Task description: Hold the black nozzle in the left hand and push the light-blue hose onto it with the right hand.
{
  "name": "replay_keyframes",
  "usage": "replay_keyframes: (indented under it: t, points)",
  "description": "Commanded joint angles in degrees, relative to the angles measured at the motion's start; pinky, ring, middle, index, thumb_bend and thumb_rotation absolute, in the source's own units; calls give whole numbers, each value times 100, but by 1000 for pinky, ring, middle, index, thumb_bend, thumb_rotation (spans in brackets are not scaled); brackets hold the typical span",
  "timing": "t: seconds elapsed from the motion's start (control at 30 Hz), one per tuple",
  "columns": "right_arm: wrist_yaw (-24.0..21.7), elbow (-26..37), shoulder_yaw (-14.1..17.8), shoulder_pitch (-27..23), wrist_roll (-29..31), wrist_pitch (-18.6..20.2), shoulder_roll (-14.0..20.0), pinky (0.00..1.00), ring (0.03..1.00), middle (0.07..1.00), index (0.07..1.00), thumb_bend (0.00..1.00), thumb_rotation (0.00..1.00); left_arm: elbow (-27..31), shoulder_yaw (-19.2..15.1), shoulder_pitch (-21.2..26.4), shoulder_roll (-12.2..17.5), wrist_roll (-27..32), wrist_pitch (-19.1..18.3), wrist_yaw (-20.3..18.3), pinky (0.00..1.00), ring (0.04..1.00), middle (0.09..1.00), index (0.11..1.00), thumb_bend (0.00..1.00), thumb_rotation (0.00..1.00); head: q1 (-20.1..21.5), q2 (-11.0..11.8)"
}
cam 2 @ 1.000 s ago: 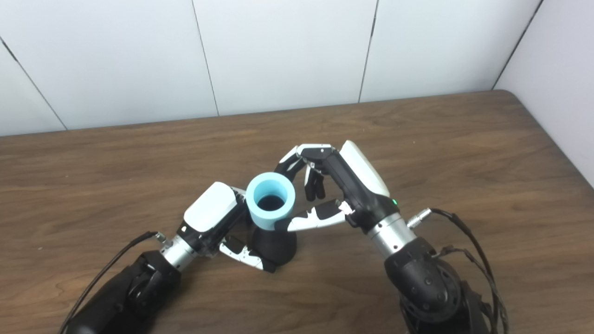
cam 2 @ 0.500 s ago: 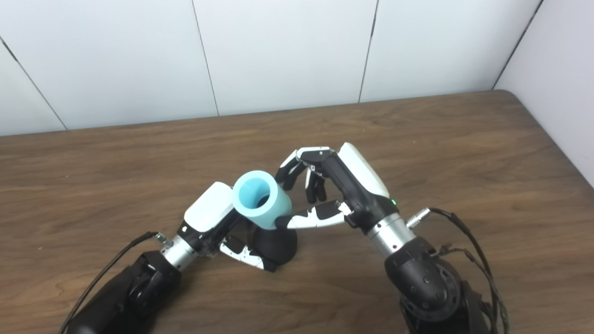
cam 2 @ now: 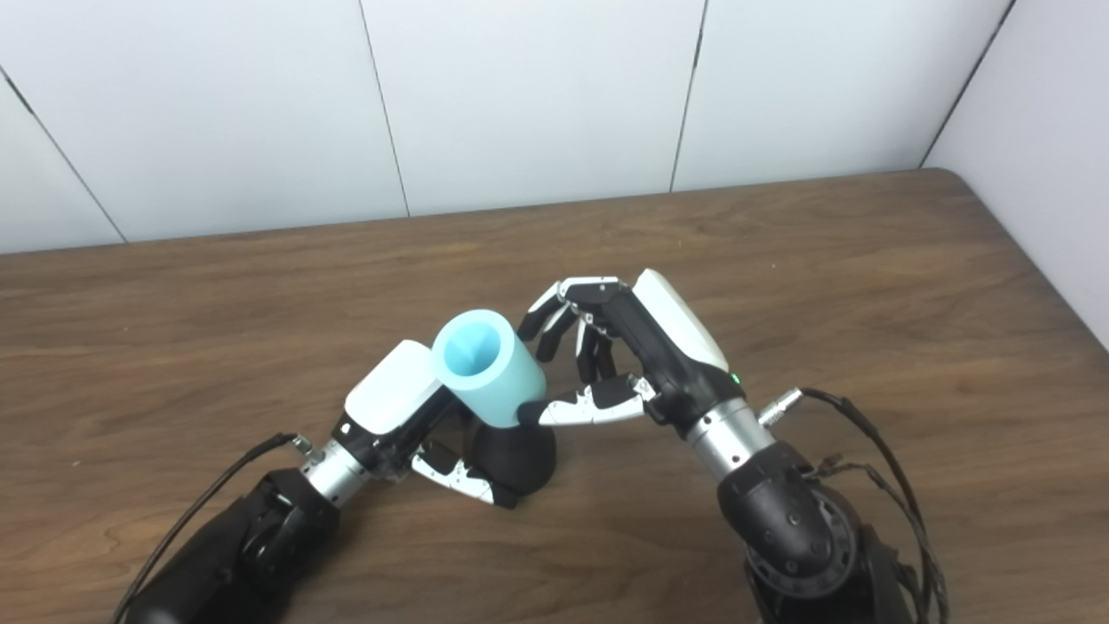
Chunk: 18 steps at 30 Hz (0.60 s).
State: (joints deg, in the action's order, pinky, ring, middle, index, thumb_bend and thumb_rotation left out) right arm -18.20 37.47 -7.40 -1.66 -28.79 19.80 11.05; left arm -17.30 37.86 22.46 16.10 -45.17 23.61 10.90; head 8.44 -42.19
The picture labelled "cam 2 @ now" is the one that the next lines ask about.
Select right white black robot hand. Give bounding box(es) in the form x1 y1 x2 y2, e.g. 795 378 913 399
517 269 746 432

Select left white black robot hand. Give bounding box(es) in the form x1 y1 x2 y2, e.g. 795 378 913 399
334 340 521 510

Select light-blue hose piece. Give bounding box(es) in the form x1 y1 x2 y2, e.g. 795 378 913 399
431 309 547 429

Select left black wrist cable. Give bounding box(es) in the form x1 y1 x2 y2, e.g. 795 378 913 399
111 432 313 624

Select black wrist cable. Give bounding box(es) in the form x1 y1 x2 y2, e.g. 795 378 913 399
111 432 313 624
758 387 950 624

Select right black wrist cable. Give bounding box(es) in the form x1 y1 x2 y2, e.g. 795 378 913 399
758 387 950 624

